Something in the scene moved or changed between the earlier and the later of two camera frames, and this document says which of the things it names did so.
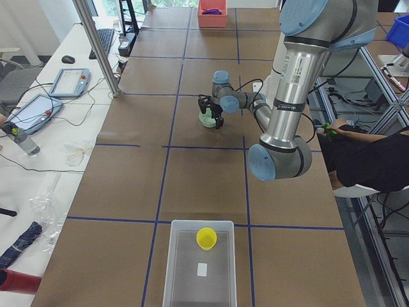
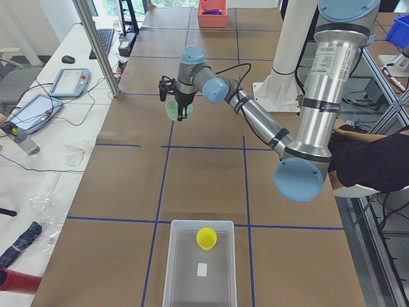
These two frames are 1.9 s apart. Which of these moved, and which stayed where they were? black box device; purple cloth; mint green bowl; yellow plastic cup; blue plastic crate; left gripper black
Moved: mint green bowl; left gripper black
Stayed: purple cloth; yellow plastic cup; blue plastic crate; black box device
